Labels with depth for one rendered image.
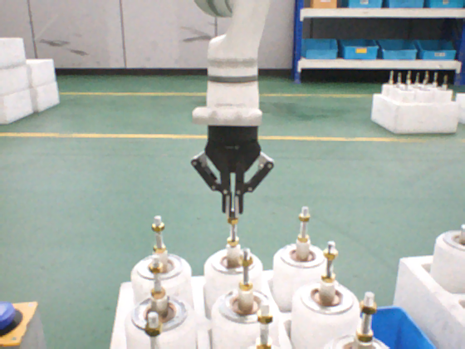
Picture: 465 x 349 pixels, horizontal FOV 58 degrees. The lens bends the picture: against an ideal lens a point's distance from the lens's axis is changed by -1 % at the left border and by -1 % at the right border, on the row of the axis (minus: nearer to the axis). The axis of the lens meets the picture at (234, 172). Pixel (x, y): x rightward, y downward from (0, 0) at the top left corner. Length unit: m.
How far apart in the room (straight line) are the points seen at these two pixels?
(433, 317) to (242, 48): 0.57
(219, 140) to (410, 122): 2.23
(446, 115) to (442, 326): 2.13
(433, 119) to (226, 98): 2.31
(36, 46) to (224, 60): 5.80
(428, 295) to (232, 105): 0.50
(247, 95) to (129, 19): 5.28
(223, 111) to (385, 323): 0.54
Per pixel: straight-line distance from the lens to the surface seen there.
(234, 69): 0.58
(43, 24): 6.26
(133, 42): 5.84
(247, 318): 0.59
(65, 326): 1.05
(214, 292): 0.70
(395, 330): 0.91
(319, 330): 0.62
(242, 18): 0.57
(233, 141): 0.59
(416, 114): 2.76
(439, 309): 0.83
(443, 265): 0.86
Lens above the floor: 0.62
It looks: 19 degrees down
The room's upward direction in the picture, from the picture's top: straight up
